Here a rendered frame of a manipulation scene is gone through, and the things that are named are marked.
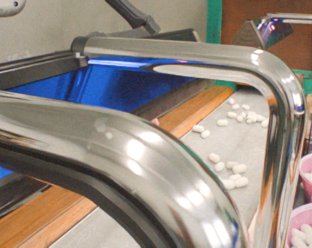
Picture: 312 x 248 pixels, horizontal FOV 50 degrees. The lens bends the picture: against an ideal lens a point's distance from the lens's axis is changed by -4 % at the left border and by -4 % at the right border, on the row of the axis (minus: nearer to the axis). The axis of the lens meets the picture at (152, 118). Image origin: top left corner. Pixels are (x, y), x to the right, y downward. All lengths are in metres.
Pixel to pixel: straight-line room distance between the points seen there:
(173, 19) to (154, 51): 2.46
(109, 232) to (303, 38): 1.21
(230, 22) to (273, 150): 1.45
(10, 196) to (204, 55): 0.14
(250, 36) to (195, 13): 1.81
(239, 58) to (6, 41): 2.76
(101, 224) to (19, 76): 0.51
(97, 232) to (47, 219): 0.10
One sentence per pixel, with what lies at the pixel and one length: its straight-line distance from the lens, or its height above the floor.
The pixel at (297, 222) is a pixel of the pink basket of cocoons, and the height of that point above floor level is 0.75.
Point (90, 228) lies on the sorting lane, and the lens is 0.69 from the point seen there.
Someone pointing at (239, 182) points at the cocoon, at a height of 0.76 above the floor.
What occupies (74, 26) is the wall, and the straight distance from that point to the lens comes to 3.26.
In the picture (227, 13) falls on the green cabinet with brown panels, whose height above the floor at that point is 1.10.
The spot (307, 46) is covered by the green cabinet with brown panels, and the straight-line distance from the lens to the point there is 1.61.
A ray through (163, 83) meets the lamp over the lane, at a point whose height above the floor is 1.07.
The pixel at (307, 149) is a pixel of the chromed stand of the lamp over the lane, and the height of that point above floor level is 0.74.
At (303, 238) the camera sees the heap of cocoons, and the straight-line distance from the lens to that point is 0.71.
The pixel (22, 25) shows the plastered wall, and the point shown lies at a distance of 3.03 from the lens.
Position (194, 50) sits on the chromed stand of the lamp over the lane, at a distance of 0.22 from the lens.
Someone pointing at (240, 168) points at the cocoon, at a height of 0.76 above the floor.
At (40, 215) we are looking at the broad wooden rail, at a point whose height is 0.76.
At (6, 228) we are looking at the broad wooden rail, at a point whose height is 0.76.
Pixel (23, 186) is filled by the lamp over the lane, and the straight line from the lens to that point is 0.20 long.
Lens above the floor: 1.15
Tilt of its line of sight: 19 degrees down
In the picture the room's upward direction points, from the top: straight up
